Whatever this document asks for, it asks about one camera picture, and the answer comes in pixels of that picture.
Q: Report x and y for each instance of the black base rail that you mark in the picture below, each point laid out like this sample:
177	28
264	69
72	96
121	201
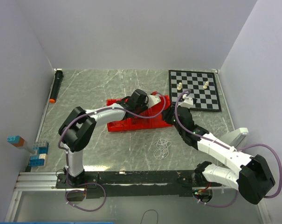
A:
136	183

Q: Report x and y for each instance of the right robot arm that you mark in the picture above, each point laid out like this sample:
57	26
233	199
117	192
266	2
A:
249	175

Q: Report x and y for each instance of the aluminium frame rail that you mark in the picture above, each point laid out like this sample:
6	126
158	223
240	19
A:
36	181

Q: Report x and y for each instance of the red three-compartment bin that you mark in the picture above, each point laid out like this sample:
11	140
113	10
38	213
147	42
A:
136	123

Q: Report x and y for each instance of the white chess pawn left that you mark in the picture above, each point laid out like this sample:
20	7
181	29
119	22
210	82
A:
179	87

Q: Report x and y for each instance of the blue white block stack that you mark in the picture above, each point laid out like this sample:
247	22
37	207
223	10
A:
39	158

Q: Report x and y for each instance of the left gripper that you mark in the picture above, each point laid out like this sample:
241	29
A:
145	108

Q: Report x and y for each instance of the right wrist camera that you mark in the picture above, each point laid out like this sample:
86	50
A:
187	101

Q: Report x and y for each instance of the blue brown toy block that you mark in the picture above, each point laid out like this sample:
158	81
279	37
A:
20	143

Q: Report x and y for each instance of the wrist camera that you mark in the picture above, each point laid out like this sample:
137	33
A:
187	101
152	101

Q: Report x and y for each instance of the white chess pawn right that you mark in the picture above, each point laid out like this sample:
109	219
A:
205	86

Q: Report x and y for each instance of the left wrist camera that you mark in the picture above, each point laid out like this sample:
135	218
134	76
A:
152	101

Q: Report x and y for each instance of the white chess pawn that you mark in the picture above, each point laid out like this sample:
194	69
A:
179	87
205	86

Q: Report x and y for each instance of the chessboard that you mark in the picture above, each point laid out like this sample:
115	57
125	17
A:
207	99

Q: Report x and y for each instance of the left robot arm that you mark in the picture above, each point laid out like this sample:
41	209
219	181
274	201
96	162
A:
76	131

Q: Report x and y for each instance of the white stand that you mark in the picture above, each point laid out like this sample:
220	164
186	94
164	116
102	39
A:
235	137

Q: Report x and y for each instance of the black marker orange cap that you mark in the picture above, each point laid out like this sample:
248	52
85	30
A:
56	86

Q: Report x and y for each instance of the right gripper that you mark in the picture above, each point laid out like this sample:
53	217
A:
167	114

